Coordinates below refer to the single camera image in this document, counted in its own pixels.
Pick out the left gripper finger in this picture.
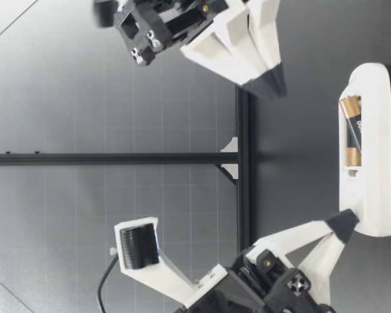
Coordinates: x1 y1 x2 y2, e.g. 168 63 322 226
246 209 361 306

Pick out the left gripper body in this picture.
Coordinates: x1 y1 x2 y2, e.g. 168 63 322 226
179 248 335 313

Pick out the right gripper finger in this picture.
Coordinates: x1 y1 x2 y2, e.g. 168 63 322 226
180 0 274 98
249 0 287 98

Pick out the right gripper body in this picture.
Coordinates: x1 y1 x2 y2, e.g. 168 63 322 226
115 0 216 68

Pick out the white remote control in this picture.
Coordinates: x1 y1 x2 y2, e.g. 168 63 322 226
338 61 391 238

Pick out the black and gold battery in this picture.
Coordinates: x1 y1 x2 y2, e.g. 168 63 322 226
338 95 364 169

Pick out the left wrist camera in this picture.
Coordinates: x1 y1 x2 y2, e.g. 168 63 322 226
113 215 229 305

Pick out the white frame corner bracket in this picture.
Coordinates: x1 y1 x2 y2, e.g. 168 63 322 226
219 136 240 155
219 164 240 182

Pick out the black frame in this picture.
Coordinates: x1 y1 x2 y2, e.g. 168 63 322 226
0 83 259 256

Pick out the black camera cable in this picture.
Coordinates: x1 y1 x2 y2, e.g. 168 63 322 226
96 252 119 313

